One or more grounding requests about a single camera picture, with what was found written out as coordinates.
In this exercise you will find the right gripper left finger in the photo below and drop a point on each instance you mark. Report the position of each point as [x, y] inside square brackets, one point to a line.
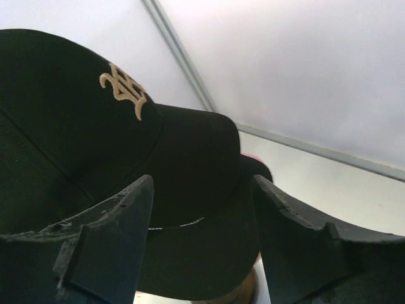
[94, 256]

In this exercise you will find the dark cap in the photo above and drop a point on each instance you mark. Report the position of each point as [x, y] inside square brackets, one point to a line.
[209, 258]

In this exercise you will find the beige cap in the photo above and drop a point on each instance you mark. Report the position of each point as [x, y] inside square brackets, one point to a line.
[245, 293]

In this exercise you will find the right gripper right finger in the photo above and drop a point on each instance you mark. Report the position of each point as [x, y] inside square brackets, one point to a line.
[312, 257]

